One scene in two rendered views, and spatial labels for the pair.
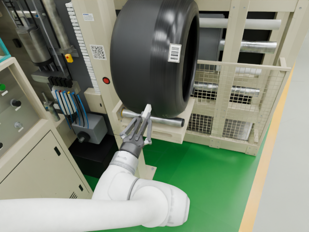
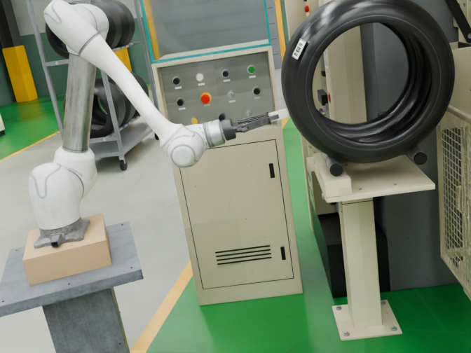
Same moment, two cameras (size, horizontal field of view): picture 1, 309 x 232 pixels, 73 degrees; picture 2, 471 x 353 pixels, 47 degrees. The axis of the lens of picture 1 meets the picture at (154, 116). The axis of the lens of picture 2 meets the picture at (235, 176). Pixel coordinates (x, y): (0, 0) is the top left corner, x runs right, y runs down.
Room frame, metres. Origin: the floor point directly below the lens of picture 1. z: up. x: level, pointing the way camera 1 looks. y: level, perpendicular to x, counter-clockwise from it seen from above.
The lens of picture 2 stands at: (-0.14, -1.65, 1.50)
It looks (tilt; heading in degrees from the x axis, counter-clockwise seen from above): 18 degrees down; 71
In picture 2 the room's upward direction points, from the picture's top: 9 degrees counter-clockwise
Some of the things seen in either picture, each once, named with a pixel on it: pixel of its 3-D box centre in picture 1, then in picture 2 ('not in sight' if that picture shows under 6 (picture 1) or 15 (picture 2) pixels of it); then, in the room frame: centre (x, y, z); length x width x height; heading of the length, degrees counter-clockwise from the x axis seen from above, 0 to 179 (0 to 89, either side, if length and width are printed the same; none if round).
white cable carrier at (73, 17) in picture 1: (88, 53); not in sight; (1.02, 0.30, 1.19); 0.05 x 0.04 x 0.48; 157
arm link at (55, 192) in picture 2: not in sight; (53, 192); (-0.16, 0.38, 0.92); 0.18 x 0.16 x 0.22; 63
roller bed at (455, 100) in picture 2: not in sight; (450, 85); (1.37, 0.02, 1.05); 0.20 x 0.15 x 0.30; 67
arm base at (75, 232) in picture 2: not in sight; (60, 230); (-0.17, 0.35, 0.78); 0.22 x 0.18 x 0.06; 74
